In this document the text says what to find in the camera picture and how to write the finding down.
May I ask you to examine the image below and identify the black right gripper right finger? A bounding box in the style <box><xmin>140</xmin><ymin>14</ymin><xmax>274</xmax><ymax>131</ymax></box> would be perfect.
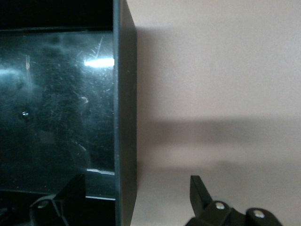
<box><xmin>188</xmin><ymin>175</ymin><xmax>280</xmax><ymax>226</ymax></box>

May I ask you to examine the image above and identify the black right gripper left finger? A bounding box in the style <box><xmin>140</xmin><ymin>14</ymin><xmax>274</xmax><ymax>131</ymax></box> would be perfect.
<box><xmin>29</xmin><ymin>173</ymin><xmax>87</xmax><ymax>226</ymax></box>

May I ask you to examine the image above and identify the black plastic tray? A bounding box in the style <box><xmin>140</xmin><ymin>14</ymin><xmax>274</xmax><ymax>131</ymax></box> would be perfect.
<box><xmin>0</xmin><ymin>0</ymin><xmax>138</xmax><ymax>226</ymax></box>

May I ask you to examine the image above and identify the paper table cover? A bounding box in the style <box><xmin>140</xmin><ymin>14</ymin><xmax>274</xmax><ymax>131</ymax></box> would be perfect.
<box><xmin>124</xmin><ymin>0</ymin><xmax>301</xmax><ymax>226</ymax></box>

